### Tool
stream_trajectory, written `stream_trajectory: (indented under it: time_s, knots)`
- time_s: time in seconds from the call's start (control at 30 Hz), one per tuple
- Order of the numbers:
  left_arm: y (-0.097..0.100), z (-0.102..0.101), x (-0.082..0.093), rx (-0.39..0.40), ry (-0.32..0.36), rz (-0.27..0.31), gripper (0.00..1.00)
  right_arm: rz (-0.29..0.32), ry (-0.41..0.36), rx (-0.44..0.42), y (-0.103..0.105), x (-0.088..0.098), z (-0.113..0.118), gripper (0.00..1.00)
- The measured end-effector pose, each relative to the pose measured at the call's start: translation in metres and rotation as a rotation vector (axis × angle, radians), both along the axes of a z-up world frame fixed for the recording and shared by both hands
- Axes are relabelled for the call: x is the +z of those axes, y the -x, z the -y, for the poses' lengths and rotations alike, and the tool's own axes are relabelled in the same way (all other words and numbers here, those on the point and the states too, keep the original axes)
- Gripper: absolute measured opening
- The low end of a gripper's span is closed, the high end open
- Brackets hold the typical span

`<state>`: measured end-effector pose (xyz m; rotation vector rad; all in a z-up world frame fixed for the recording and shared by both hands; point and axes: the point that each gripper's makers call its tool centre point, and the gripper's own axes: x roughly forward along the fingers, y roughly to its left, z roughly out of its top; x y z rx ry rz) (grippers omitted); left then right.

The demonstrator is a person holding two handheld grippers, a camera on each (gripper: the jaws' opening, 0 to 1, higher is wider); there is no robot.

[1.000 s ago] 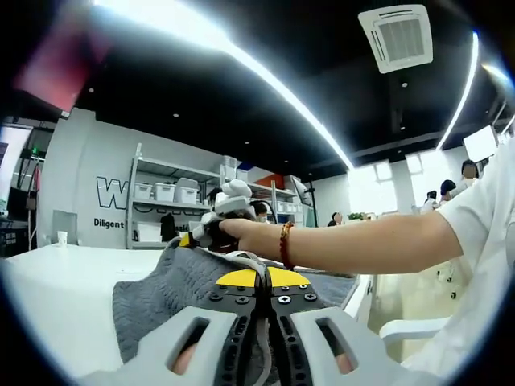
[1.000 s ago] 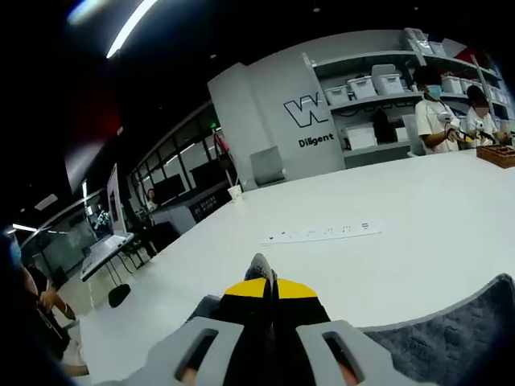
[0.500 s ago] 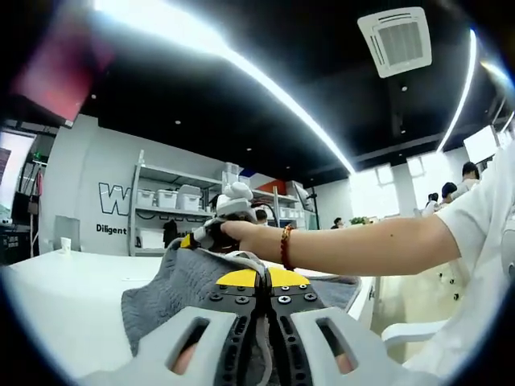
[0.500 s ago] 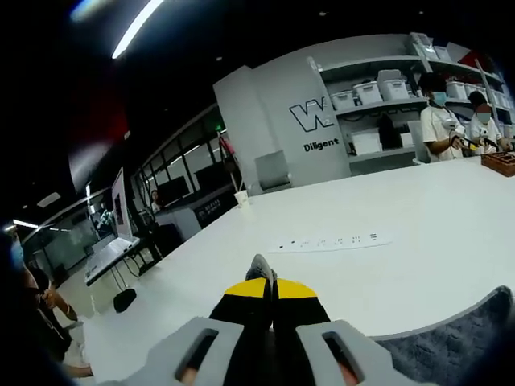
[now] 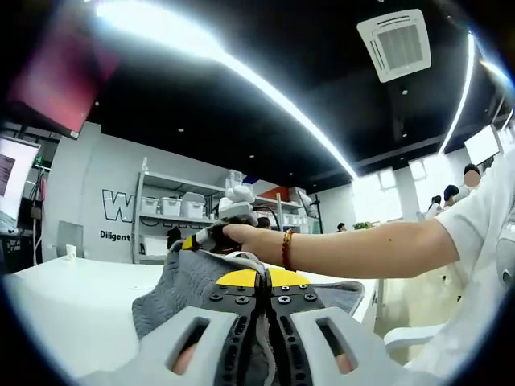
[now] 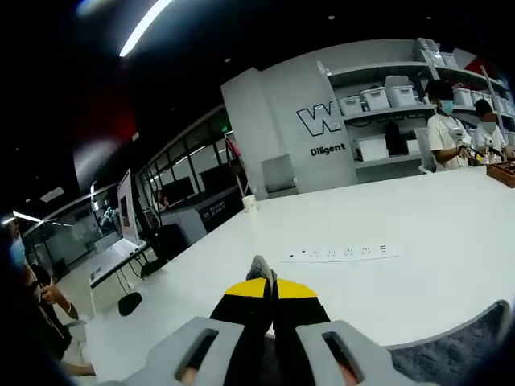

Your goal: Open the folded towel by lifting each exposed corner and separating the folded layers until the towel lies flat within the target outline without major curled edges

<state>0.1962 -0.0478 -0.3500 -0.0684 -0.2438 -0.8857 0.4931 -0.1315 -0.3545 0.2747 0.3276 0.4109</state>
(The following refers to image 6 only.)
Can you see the grey towel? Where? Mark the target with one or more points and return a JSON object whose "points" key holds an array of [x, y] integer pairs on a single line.
{"points": [[450, 354]]}

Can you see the open silver laptop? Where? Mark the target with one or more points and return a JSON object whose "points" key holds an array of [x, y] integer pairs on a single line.
{"points": [[126, 209]]}

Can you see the white power strip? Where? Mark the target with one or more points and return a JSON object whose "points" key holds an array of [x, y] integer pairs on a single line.
{"points": [[342, 252]]}

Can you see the black cabinet with label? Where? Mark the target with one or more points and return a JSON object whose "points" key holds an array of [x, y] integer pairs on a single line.
{"points": [[225, 217]]}

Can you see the white paper cup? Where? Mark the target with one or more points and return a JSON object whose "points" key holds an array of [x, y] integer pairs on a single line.
{"points": [[249, 204]]}

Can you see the small black object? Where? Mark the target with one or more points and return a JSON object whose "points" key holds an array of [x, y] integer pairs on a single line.
{"points": [[129, 304]]}

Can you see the grey chair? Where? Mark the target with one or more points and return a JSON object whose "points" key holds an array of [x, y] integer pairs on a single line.
{"points": [[277, 173]]}

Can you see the white side table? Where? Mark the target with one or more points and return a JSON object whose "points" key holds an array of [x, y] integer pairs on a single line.
{"points": [[108, 263]]}

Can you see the pink hanging garment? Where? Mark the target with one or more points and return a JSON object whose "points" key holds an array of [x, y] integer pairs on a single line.
{"points": [[233, 149]]}

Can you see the large white box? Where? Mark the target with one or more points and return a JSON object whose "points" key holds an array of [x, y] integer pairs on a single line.
{"points": [[372, 148]]}

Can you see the black bag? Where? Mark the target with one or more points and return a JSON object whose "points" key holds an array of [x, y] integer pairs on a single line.
{"points": [[393, 138]]}

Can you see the large red hanging screen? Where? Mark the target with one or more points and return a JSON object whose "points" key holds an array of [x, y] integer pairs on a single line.
{"points": [[116, 124]]}

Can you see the row of white storage boxes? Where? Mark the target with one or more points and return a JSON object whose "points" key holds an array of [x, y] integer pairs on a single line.
{"points": [[376, 98]]}

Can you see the brown wooden tray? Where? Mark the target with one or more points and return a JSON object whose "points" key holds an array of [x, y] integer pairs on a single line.
{"points": [[503, 173]]}

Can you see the grey metal shelf rack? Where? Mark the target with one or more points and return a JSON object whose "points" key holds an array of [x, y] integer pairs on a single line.
{"points": [[374, 67]]}

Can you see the long ceiling light strip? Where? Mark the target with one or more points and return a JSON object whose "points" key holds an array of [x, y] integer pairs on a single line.
{"points": [[141, 30]]}

